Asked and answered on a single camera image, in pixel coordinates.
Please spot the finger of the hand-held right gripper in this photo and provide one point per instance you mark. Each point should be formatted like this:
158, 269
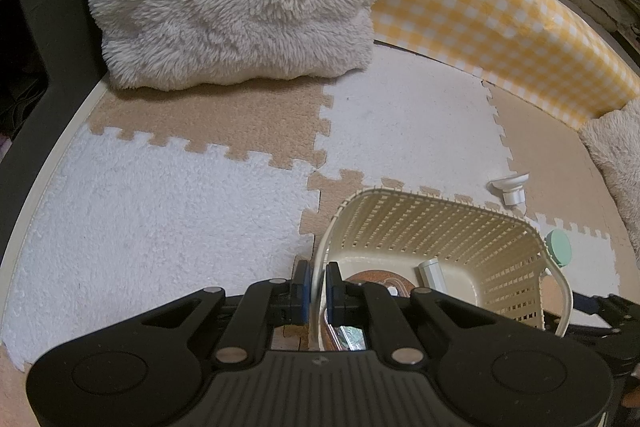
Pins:
585, 303
625, 352

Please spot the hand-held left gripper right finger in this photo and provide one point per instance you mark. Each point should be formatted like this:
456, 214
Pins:
332, 297

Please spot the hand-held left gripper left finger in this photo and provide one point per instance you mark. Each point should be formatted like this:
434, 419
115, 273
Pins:
301, 297

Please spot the round frog picture coaster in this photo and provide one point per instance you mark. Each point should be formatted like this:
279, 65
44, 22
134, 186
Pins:
370, 279

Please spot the green round lid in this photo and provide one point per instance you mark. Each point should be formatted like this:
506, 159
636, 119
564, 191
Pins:
559, 247

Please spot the small white tube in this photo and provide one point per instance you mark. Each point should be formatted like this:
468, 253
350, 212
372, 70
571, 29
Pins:
431, 274

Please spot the white suction cup hook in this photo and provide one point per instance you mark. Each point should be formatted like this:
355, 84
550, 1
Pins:
511, 189

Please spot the cream perforated plastic basket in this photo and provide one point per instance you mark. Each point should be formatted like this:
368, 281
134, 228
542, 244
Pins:
450, 227

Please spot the yellow checkered mattress cover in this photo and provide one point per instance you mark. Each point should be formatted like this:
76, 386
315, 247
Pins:
475, 17

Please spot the black cabinet panel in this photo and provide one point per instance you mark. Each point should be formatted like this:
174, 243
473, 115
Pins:
60, 7

